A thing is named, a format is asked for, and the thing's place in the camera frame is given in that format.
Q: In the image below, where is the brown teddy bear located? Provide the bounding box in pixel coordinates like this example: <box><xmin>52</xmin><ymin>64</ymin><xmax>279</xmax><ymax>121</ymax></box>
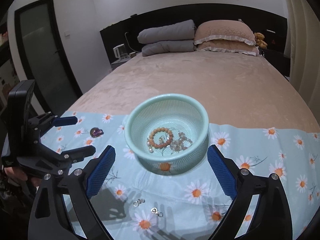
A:
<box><xmin>253</xmin><ymin>32</ymin><xmax>268</xmax><ymax>49</ymax></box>

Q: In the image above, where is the beige bed blanket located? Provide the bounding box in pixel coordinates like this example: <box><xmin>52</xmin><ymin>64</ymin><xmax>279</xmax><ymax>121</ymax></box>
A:
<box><xmin>66</xmin><ymin>49</ymin><xmax>320</xmax><ymax>134</ymax></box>

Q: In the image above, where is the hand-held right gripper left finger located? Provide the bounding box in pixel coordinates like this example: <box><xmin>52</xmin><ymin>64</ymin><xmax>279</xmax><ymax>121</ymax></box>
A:
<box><xmin>27</xmin><ymin>145</ymin><xmax>116</xmax><ymax>240</ymax></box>

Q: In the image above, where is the bedside table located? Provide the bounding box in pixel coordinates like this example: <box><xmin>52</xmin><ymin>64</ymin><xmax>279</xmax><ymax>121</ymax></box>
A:
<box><xmin>110</xmin><ymin>54</ymin><xmax>141</xmax><ymax>72</ymax></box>

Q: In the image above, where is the black bedside cabinet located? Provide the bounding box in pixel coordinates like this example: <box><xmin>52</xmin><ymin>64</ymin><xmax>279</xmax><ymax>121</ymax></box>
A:
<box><xmin>261</xmin><ymin>29</ymin><xmax>292</xmax><ymax>81</ymax></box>

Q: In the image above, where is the daisy print blue cloth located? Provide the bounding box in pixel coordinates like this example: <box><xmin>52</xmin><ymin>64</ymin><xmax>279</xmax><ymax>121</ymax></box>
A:
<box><xmin>37</xmin><ymin>110</ymin><xmax>320</xmax><ymax>240</ymax></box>

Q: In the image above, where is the pink ruffled pillow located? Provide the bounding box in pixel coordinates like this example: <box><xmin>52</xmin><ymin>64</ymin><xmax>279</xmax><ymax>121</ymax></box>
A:
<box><xmin>194</xmin><ymin>20</ymin><xmax>257</xmax><ymax>46</ymax></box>
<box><xmin>194</xmin><ymin>39</ymin><xmax>261</xmax><ymax>57</ymax></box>

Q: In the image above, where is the white charging cable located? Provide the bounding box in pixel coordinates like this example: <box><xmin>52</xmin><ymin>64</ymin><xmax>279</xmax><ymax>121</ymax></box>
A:
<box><xmin>124</xmin><ymin>31</ymin><xmax>136</xmax><ymax>53</ymax></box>

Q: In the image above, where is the orange bead bracelet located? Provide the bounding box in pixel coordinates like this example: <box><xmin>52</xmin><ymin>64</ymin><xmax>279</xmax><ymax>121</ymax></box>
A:
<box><xmin>148</xmin><ymin>127</ymin><xmax>174</xmax><ymax>149</ymax></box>

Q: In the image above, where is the cream curtain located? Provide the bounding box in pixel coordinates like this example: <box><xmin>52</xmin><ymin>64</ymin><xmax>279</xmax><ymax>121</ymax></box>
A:
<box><xmin>282</xmin><ymin>0</ymin><xmax>320</xmax><ymax>120</ymax></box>

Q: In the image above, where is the pink bead bracelet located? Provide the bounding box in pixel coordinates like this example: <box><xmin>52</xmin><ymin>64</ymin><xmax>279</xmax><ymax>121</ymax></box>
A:
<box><xmin>169</xmin><ymin>131</ymin><xmax>194</xmax><ymax>153</ymax></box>

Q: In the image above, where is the person's left hand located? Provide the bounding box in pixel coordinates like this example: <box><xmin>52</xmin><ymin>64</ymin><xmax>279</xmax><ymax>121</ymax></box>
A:
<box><xmin>2</xmin><ymin>166</ymin><xmax>28</xmax><ymax>182</ymax></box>

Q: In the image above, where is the green plastic mesh basket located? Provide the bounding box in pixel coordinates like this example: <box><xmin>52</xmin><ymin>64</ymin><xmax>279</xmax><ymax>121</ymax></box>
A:
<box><xmin>124</xmin><ymin>94</ymin><xmax>210</xmax><ymax>176</ymax></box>

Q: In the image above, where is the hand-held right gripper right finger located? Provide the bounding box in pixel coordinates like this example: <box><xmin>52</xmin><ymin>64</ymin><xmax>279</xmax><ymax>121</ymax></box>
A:
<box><xmin>207</xmin><ymin>144</ymin><xmax>293</xmax><ymax>240</ymax></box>

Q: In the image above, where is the dark frosted glass door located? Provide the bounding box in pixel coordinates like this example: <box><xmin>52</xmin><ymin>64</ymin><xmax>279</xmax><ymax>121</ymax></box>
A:
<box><xmin>14</xmin><ymin>0</ymin><xmax>84</xmax><ymax>120</ymax></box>

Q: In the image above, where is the folded grey duvet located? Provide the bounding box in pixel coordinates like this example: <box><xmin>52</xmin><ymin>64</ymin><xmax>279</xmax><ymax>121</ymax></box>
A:
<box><xmin>137</xmin><ymin>19</ymin><xmax>197</xmax><ymax>57</ymax></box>

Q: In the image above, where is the black headboard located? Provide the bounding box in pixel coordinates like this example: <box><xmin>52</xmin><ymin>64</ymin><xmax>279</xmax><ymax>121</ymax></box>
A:
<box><xmin>99</xmin><ymin>4</ymin><xmax>288</xmax><ymax>64</ymax></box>

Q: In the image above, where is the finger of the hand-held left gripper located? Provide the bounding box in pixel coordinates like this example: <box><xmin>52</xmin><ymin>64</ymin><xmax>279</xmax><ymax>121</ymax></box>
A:
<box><xmin>27</xmin><ymin>112</ymin><xmax>78</xmax><ymax>134</ymax></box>
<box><xmin>37</xmin><ymin>144</ymin><xmax>96</xmax><ymax>178</ymax></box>

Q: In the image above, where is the white bedside appliance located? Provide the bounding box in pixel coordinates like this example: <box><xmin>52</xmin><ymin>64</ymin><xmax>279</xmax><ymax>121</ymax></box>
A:
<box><xmin>113</xmin><ymin>44</ymin><xmax>127</xmax><ymax>59</ymax></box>

